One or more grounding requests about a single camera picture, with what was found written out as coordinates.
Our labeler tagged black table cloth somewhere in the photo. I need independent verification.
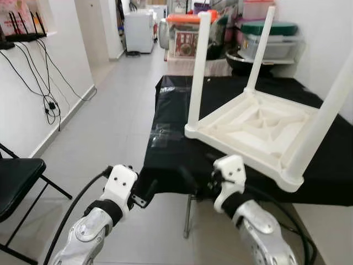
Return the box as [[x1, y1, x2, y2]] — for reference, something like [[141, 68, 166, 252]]
[[137, 75, 353, 208]]

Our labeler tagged large clear tape patch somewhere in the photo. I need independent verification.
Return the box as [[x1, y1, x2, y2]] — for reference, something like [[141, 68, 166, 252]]
[[149, 124, 185, 147]]

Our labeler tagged narrow clear tape strip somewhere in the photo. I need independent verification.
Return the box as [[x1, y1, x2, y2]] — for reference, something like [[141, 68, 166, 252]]
[[160, 83, 191, 94]]

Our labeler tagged beige patterned bench cloth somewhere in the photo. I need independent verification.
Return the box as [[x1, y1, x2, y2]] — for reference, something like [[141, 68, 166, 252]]
[[165, 55, 232, 78]]

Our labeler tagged black round bowl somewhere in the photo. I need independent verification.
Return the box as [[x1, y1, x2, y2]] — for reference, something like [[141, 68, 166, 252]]
[[226, 50, 276, 77]]

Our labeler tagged red printed carton box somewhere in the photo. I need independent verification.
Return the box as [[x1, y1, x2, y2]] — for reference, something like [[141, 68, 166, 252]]
[[175, 28, 200, 59]]

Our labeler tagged black plastic bag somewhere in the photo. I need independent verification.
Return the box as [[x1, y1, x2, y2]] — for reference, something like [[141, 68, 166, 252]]
[[207, 17, 232, 59]]

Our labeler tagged clear plastic storage box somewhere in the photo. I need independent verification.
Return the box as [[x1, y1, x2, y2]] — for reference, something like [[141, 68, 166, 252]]
[[240, 33, 304, 61]]

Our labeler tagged orange round lid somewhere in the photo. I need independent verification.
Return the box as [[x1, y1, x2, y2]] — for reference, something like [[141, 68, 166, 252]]
[[165, 11, 218, 25]]

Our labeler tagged white washing machine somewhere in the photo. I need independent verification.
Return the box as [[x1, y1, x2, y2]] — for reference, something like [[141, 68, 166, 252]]
[[124, 8, 155, 55]]

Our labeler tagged dark green lid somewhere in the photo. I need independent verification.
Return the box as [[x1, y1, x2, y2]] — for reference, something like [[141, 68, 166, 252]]
[[240, 21, 298, 36]]

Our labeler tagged black wifi router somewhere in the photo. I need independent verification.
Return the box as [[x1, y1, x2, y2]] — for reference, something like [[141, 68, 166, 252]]
[[0, 11, 47, 50]]

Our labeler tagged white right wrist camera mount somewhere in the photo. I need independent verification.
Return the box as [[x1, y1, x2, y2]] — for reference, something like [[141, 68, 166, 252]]
[[211, 155, 246, 213]]

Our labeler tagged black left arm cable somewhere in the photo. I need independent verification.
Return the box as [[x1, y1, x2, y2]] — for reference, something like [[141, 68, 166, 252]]
[[43, 166, 114, 265]]

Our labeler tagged thin black wall cable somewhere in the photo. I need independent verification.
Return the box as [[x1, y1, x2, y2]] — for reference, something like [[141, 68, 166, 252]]
[[0, 39, 97, 130]]

